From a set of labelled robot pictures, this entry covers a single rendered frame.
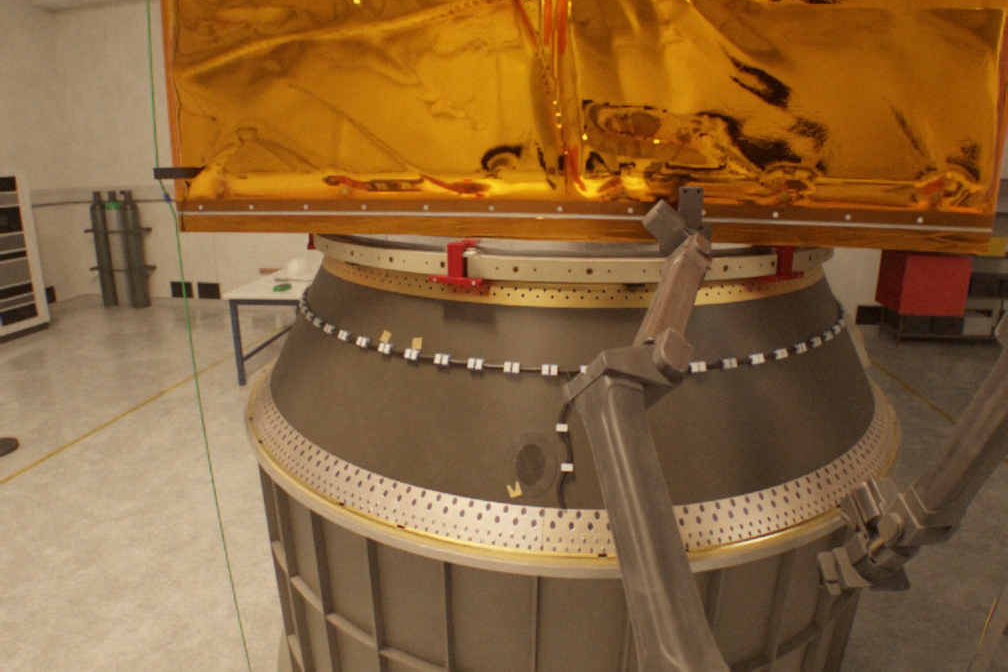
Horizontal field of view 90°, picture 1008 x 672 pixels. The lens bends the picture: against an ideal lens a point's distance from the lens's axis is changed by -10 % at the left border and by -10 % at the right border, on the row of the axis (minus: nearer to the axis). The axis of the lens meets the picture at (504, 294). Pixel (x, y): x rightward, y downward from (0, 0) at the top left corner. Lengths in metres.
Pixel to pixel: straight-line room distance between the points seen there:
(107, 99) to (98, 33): 0.90
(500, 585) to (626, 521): 0.76
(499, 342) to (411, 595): 0.61
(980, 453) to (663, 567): 0.46
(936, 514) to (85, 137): 9.77
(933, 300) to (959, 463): 0.70
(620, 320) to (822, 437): 0.58
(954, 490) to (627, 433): 0.48
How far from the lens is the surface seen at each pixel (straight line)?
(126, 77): 9.30
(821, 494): 1.46
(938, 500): 0.92
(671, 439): 1.24
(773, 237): 1.32
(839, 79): 1.31
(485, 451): 1.21
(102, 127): 9.58
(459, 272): 1.22
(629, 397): 0.61
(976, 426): 0.85
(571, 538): 1.19
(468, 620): 1.38
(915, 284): 1.49
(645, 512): 0.55
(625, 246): 1.24
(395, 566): 1.38
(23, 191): 8.50
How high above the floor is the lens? 1.91
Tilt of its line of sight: 13 degrees down
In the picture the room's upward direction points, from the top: straight up
